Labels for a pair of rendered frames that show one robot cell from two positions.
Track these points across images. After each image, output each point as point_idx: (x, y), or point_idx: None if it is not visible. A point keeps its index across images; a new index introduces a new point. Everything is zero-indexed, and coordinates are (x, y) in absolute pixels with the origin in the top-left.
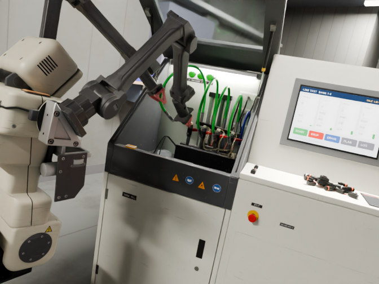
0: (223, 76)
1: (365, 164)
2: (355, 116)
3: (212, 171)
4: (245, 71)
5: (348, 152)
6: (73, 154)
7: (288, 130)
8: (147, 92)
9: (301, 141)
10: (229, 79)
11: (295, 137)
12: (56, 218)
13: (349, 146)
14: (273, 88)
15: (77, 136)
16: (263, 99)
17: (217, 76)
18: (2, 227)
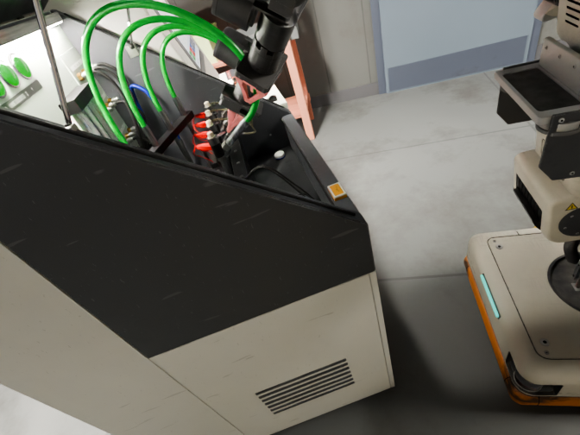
0: (28, 49)
1: (204, 59)
2: (171, 15)
3: (296, 122)
4: (34, 17)
5: (199, 54)
6: (527, 62)
7: (193, 60)
8: (274, 78)
9: (200, 66)
10: (40, 52)
11: (198, 65)
12: (523, 153)
13: (195, 48)
14: (148, 9)
15: (542, 1)
16: (163, 33)
17: (24, 56)
18: None
